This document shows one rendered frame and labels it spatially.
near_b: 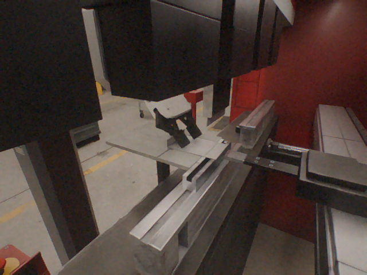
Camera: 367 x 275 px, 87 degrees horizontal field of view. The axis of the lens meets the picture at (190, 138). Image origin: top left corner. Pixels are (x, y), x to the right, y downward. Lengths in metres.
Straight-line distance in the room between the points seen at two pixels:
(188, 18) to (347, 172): 0.34
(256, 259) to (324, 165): 1.18
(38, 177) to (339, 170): 0.88
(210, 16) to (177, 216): 0.29
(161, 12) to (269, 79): 1.10
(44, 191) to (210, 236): 0.67
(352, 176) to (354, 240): 0.10
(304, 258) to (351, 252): 1.30
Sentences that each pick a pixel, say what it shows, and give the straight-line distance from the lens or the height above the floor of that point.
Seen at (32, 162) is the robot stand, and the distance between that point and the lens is 0.87.
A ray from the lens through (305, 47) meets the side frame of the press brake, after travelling 1.23.
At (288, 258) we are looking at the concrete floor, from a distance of 1.60.
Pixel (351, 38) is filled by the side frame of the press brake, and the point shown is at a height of 1.28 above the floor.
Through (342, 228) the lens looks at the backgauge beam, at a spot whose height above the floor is 0.98.
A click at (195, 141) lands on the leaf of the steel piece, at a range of 0.51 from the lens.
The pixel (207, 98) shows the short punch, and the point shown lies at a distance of 0.38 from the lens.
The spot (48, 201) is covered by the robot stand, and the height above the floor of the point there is 0.69.
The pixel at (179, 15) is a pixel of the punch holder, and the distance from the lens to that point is 0.21.
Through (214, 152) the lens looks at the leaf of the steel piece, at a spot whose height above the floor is 1.00.
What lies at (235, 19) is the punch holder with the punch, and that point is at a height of 1.27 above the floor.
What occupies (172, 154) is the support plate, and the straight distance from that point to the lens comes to 0.45.
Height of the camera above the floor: 1.22
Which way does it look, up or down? 24 degrees down
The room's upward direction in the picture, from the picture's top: straight up
